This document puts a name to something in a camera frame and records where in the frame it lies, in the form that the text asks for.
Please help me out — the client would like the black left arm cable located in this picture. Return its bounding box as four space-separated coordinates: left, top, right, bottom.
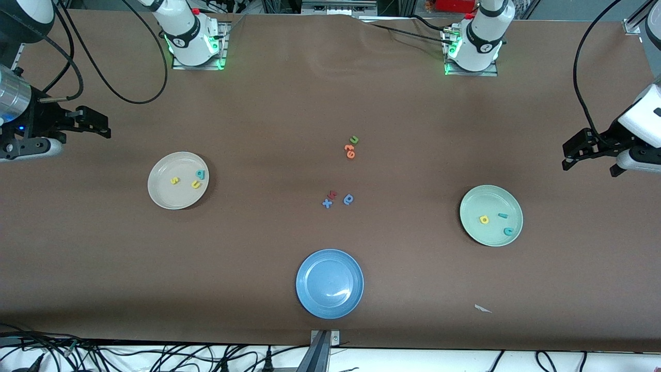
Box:
572 0 626 141

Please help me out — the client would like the black floor cable bundle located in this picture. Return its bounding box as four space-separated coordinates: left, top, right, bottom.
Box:
0 323 310 372

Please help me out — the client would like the red box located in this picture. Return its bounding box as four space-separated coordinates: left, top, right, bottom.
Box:
436 0 476 13

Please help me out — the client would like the blue plate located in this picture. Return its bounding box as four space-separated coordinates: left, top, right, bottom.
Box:
295 249 365 319

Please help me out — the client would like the beige plate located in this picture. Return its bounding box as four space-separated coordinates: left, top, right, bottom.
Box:
147 151 210 210

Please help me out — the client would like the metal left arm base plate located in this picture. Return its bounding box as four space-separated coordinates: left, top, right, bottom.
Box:
444 31 499 77

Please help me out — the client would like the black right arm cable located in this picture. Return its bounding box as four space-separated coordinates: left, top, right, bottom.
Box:
52 0 169 105

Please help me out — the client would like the pale green plate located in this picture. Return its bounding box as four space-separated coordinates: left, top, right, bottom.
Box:
459 185 524 247

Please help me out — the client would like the brown paper table cover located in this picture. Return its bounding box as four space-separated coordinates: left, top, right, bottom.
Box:
0 9 661 353

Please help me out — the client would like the black cable on cover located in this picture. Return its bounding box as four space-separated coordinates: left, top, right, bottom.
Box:
361 14 451 46

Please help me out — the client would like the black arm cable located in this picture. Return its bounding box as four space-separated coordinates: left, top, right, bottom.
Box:
572 0 626 141
52 0 169 105

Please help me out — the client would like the metal table clamp bracket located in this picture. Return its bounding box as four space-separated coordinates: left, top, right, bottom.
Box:
309 330 341 372

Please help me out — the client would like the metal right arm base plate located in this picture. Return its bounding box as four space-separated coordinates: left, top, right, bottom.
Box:
172 21 230 70

